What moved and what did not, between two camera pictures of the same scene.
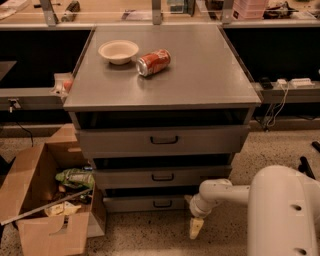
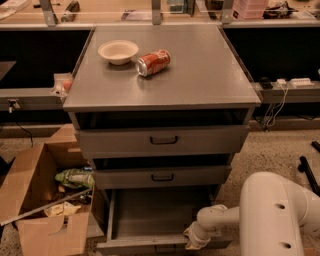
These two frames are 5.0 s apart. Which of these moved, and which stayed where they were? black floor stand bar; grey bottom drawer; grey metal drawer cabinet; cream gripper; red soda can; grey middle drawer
Moved: cream gripper; grey bottom drawer
Stayed: grey metal drawer cabinet; grey middle drawer; red soda can; black floor stand bar
